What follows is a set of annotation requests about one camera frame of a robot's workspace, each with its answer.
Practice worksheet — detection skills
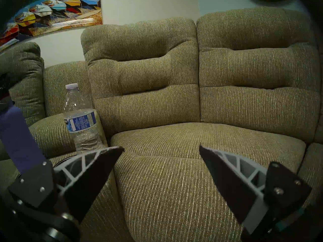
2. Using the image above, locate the colourful boats wall painting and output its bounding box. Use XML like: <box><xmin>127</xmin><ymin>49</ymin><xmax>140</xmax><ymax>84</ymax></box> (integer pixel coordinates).
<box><xmin>0</xmin><ymin>0</ymin><xmax>103</xmax><ymax>51</ymax></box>

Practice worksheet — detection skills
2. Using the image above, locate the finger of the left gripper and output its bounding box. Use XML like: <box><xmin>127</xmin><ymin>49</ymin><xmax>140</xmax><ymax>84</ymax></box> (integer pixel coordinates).
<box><xmin>0</xmin><ymin>74</ymin><xmax>13</xmax><ymax>111</ymax></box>

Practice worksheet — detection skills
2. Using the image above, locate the clear plastic water bottle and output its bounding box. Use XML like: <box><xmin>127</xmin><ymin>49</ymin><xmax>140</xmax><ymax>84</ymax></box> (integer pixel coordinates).
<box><xmin>63</xmin><ymin>83</ymin><xmax>105</xmax><ymax>154</ymax></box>

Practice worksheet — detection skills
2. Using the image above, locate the olive fabric sectional sofa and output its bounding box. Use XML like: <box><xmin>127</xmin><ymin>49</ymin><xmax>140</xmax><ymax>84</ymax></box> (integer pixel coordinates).
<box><xmin>0</xmin><ymin>7</ymin><xmax>323</xmax><ymax>242</ymax></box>

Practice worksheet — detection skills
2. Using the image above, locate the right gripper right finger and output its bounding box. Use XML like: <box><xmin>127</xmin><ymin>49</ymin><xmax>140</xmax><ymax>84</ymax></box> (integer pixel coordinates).
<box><xmin>199</xmin><ymin>144</ymin><xmax>312</xmax><ymax>234</ymax></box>

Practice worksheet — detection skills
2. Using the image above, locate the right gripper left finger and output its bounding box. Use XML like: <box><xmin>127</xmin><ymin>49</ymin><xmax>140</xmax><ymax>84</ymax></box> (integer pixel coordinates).
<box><xmin>9</xmin><ymin>146</ymin><xmax>125</xmax><ymax>223</ymax></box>

